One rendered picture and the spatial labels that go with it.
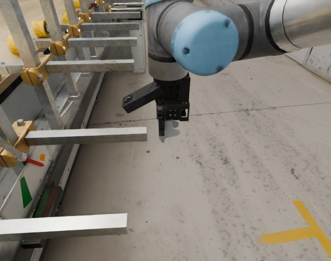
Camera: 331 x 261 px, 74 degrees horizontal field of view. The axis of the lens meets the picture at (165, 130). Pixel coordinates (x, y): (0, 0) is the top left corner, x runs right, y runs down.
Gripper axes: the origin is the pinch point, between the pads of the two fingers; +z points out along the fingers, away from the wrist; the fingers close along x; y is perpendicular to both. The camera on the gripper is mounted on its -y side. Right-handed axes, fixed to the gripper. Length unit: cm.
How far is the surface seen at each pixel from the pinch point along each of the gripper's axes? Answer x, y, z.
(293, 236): 6, 74, 83
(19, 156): -8.9, -34.4, -3.9
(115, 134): -1.5, -12.3, -3.4
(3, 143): -14.4, -31.4, -12.9
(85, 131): 0.1, -20.7, -3.4
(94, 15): 98, -35, -12
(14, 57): 46, -59, -7
